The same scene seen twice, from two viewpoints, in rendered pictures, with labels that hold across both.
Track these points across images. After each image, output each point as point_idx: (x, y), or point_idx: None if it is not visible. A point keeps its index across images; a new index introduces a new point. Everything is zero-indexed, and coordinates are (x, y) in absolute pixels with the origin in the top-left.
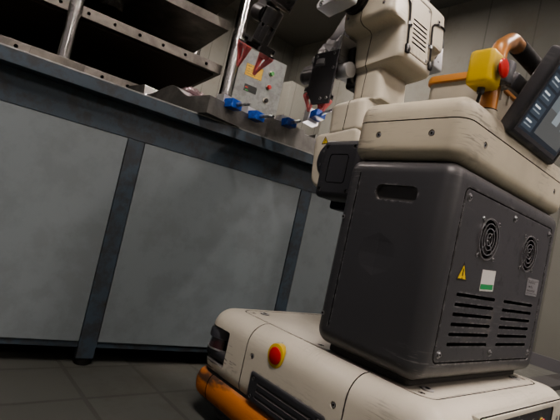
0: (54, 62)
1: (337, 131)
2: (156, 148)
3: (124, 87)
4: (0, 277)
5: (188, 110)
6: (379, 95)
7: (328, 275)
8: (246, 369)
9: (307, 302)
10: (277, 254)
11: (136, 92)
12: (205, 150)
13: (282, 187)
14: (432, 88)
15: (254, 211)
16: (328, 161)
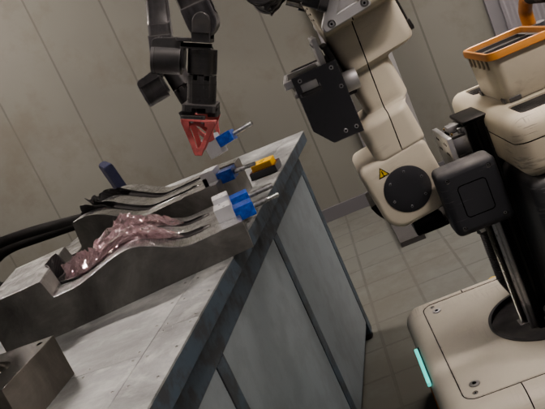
0: (170, 368)
1: (393, 155)
2: (228, 346)
3: (203, 308)
4: None
5: (229, 263)
6: (405, 88)
7: (323, 300)
8: None
9: (336, 345)
10: (309, 328)
11: (209, 300)
12: (238, 292)
13: (270, 255)
14: (499, 63)
15: (282, 307)
16: (458, 195)
